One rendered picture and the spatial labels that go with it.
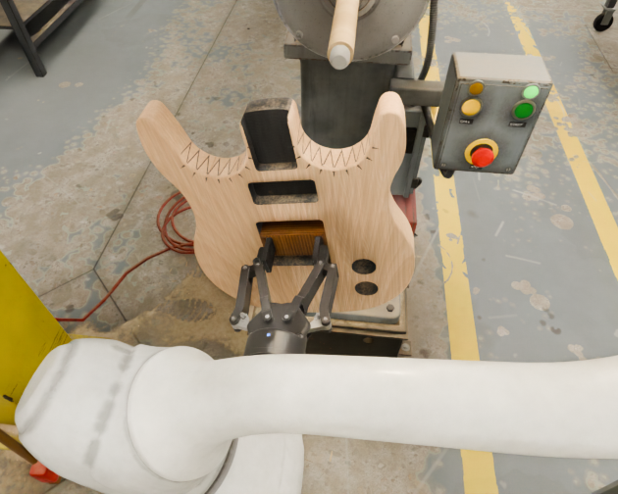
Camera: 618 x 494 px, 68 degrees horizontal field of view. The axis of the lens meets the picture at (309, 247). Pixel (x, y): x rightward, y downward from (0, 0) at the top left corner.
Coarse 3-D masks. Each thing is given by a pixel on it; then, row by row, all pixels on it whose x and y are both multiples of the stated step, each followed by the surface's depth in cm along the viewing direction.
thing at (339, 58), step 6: (336, 48) 54; (342, 48) 54; (336, 54) 53; (342, 54) 53; (348, 54) 54; (330, 60) 54; (336, 60) 54; (342, 60) 53; (348, 60) 54; (336, 66) 54; (342, 66) 54
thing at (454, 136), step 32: (480, 64) 80; (512, 64) 80; (544, 64) 80; (448, 96) 82; (480, 96) 78; (512, 96) 78; (544, 96) 77; (448, 128) 84; (480, 128) 83; (512, 128) 82; (448, 160) 89; (512, 160) 87
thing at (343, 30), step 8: (336, 0) 64; (344, 0) 62; (352, 0) 62; (336, 8) 61; (344, 8) 60; (352, 8) 60; (336, 16) 59; (344, 16) 58; (352, 16) 59; (336, 24) 57; (344, 24) 57; (352, 24) 58; (336, 32) 56; (344, 32) 55; (352, 32) 56; (336, 40) 54; (344, 40) 54; (352, 40) 55; (328, 48) 55; (352, 48) 54; (328, 56) 55; (352, 56) 55
